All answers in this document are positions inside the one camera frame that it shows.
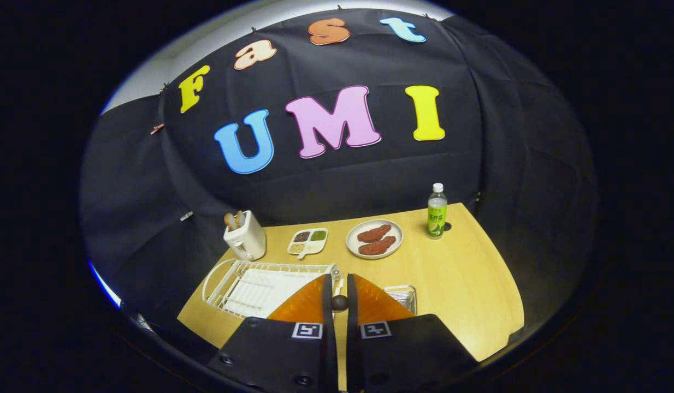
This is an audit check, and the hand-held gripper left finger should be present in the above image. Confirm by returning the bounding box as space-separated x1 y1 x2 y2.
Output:
206 273 340 392

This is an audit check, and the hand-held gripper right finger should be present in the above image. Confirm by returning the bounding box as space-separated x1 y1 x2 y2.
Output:
345 273 480 392

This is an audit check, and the metal spoon with dark handle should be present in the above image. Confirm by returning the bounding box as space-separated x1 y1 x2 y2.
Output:
330 277 350 312

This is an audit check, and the small metal wire basket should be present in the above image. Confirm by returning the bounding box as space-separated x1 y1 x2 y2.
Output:
383 284 418 316

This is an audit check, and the white wire dish rack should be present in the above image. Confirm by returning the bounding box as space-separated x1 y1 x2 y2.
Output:
202 259 340 320

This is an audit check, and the white plate with meat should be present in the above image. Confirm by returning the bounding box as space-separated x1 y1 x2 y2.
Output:
346 219 404 259

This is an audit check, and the white divided tray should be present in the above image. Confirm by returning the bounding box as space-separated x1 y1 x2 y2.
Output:
287 228 329 260

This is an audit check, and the red meat piece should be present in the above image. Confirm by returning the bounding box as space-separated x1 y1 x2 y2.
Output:
358 236 397 256
357 224 392 243

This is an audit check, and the white toaster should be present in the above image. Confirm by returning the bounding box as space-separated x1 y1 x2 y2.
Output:
223 210 267 261

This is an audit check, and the green label drink bottle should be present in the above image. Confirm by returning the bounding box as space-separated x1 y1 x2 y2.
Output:
426 182 448 240

